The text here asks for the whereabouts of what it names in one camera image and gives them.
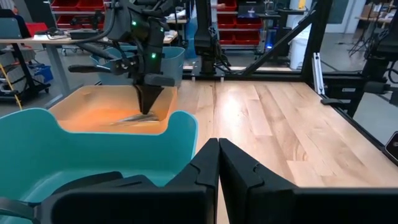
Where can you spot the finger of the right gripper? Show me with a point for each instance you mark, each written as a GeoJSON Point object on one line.
{"type": "Point", "coordinates": [148, 98]}

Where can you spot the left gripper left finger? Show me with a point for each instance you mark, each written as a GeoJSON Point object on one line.
{"type": "Point", "coordinates": [155, 208]}

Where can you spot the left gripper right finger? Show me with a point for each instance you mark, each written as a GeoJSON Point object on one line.
{"type": "Point", "coordinates": [280, 208]}

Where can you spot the silver butter knife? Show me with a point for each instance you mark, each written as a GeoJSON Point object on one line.
{"type": "Point", "coordinates": [136, 118]}

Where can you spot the slotted black spatula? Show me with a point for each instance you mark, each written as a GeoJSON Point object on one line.
{"type": "Point", "coordinates": [93, 180]}

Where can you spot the black ladle steel neck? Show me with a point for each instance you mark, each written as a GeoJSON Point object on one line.
{"type": "Point", "coordinates": [87, 68]}

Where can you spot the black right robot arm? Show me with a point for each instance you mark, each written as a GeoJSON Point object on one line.
{"type": "Point", "coordinates": [203, 31]}

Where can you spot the dark blue-teal plastic bin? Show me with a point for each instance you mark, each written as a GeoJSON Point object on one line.
{"type": "Point", "coordinates": [174, 65]}

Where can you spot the orange translucent plastic bin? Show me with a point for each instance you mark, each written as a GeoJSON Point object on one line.
{"type": "Point", "coordinates": [93, 105]}

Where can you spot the light teal plastic bin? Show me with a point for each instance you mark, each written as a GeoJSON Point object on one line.
{"type": "Point", "coordinates": [93, 152]}

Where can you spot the red bin rack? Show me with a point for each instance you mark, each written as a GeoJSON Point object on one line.
{"type": "Point", "coordinates": [77, 6]}
{"type": "Point", "coordinates": [245, 25]}

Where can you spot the blue crate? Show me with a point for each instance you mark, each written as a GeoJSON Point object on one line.
{"type": "Point", "coordinates": [43, 73]}

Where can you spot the black flat clamp pad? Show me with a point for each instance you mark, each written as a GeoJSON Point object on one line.
{"type": "Point", "coordinates": [332, 101]}

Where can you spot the wood-top grey-leg desk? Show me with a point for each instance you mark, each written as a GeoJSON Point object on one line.
{"type": "Point", "coordinates": [31, 40]}

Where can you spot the black square device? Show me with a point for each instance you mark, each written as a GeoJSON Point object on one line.
{"type": "Point", "coordinates": [392, 146]}

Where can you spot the black labelled controller box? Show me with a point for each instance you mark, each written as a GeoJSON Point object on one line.
{"type": "Point", "coordinates": [340, 91]}

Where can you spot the white cylindrical bin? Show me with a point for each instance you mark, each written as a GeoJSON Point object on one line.
{"type": "Point", "coordinates": [298, 49]}

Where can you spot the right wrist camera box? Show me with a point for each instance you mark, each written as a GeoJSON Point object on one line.
{"type": "Point", "coordinates": [119, 23]}

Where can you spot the silver metal bracket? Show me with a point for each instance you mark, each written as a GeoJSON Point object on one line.
{"type": "Point", "coordinates": [318, 74]}

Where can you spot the black aluminium rig frame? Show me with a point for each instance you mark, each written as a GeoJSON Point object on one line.
{"type": "Point", "coordinates": [315, 37]}

